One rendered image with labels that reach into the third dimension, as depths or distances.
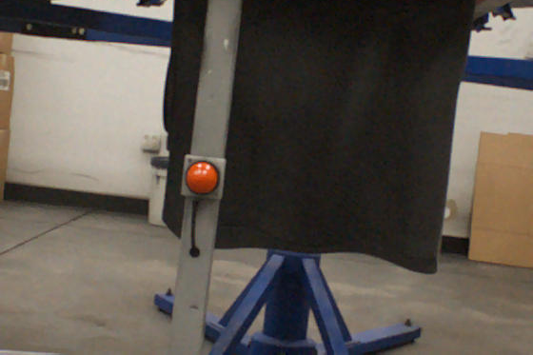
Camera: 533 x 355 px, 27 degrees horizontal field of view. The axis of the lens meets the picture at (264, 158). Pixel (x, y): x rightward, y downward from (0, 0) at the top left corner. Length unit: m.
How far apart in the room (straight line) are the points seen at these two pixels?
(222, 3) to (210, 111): 0.13
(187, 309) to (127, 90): 5.02
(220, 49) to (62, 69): 5.10
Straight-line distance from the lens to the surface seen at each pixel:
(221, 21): 1.35
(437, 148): 1.64
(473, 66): 2.76
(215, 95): 1.35
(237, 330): 2.80
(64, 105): 6.42
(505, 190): 6.28
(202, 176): 1.31
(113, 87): 6.37
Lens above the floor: 0.75
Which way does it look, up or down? 3 degrees down
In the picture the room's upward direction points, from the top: 7 degrees clockwise
